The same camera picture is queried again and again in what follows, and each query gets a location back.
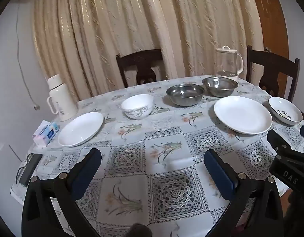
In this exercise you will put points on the dark-rimmed flower print dish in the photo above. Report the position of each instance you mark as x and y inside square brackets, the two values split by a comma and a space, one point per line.
[282, 111]

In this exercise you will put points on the white printed ceramic bowl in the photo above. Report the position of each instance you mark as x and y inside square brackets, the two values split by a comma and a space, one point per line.
[136, 103]

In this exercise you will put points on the small stainless steel bowl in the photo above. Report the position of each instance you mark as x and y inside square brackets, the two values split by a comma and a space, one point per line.
[219, 86]

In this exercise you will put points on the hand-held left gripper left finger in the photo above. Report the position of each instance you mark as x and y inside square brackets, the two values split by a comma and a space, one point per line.
[89, 167]

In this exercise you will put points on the brown wooden door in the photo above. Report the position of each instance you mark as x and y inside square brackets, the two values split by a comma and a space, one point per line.
[268, 17]

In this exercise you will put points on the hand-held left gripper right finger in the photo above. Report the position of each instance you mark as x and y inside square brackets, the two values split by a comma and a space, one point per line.
[217, 172]

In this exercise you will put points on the white thermos jug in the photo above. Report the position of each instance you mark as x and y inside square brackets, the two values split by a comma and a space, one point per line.
[63, 98]

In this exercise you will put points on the dark wooden chair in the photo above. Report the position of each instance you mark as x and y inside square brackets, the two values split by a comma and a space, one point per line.
[270, 59]
[139, 56]

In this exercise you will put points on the large stainless steel bowl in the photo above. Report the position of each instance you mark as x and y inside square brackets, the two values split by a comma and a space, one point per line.
[184, 93]

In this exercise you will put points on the blue and white tissue pack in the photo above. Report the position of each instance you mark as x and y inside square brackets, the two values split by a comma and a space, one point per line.
[47, 134]

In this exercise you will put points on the white plate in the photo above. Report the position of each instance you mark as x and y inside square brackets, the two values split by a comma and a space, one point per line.
[240, 114]
[80, 129]

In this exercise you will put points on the floral lace print tablecloth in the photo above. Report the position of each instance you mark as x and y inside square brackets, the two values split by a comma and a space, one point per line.
[166, 153]

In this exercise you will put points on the cream curtain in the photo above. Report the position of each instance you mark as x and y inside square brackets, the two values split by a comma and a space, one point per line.
[117, 29]

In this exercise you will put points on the glass electric kettle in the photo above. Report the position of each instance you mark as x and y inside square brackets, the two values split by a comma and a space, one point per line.
[228, 61]

